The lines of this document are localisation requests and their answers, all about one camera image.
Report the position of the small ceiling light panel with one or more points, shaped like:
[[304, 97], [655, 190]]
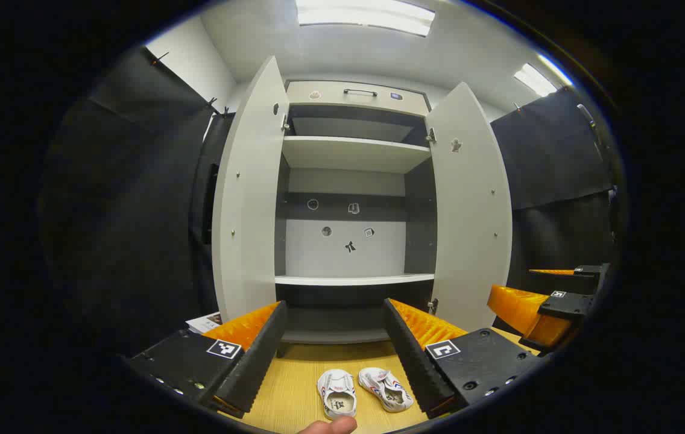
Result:
[[532, 78]]

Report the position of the metal door hinge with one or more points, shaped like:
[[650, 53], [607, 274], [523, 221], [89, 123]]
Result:
[[433, 306], [285, 125], [431, 136]]

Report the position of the white shoe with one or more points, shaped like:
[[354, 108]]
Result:
[[378, 381], [336, 386]]

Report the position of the grey shoe cabinet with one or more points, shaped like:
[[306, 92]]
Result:
[[348, 154]]

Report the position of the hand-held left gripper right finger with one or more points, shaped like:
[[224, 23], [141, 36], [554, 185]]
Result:
[[415, 361]]

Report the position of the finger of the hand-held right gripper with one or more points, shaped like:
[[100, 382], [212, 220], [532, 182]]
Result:
[[590, 271], [565, 306]]

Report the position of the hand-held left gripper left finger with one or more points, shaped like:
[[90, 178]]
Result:
[[258, 355]]

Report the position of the grey shoe cabinet door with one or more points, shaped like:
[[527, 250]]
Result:
[[252, 199], [469, 229]]

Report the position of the white cover book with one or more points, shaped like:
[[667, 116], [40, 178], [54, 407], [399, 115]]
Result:
[[204, 322]]

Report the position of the grey cabinet drawer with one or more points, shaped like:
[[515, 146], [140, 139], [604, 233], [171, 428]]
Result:
[[330, 90]]

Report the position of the large ceiling light panel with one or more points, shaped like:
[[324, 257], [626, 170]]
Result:
[[366, 15]]

